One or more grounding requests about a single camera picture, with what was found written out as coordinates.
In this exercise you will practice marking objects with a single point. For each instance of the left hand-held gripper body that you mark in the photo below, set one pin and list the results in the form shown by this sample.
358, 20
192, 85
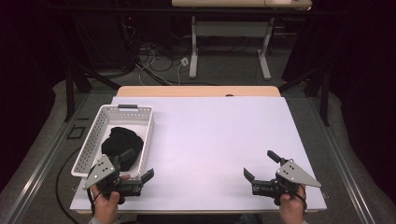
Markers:
100, 170

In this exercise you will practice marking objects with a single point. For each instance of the white perforated plastic basket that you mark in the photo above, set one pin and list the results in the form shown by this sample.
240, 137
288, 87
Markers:
93, 146

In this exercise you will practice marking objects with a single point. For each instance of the person's right hand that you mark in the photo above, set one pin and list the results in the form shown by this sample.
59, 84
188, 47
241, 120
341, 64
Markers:
291, 209

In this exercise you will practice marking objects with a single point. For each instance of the desk with white legs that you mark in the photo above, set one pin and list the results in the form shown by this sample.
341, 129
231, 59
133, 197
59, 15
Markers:
230, 29

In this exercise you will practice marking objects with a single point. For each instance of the black cloth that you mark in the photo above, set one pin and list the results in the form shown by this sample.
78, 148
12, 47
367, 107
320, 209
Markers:
120, 141

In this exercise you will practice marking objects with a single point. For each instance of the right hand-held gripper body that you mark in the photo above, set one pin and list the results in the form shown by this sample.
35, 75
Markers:
295, 174

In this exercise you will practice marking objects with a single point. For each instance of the person's left hand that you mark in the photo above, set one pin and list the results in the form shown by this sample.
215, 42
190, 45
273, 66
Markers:
107, 207

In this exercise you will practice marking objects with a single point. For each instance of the white power adapter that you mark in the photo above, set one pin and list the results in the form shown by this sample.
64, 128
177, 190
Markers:
184, 61

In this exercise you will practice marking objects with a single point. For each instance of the black metal stand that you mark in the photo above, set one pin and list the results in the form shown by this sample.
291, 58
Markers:
320, 90
73, 87

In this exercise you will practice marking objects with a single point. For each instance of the floor socket cover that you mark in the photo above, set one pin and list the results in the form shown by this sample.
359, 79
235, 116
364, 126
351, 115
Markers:
76, 132

